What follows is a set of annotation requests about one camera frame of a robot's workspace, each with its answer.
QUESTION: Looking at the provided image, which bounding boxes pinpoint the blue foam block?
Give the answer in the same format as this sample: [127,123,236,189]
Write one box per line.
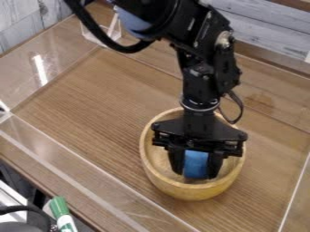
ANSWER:
[183,150,208,179]

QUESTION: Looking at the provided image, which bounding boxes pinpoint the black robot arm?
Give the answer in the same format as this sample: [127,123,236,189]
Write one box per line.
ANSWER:
[64,0,247,179]

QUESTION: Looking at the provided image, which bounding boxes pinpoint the green capped white marker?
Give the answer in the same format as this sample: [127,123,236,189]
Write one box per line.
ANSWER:
[48,197,78,232]

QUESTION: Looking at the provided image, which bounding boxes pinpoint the black cable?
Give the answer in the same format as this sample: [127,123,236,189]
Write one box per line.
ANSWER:
[0,205,52,232]

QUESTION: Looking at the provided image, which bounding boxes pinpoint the clear acrylic tray wall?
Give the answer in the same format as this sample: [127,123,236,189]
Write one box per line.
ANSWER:
[0,99,199,232]

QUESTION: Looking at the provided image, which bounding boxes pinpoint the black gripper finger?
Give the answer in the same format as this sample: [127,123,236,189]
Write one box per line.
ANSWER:
[207,153,224,179]
[168,147,184,175]

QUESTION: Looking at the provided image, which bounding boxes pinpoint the clear acrylic corner bracket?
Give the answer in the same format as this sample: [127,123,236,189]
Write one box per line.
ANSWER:
[80,14,123,47]

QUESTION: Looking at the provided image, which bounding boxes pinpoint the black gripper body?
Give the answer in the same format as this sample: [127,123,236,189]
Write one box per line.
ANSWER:
[151,116,247,158]

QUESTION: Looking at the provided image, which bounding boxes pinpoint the brown wooden bowl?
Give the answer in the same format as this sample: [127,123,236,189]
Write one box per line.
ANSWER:
[139,107,245,201]

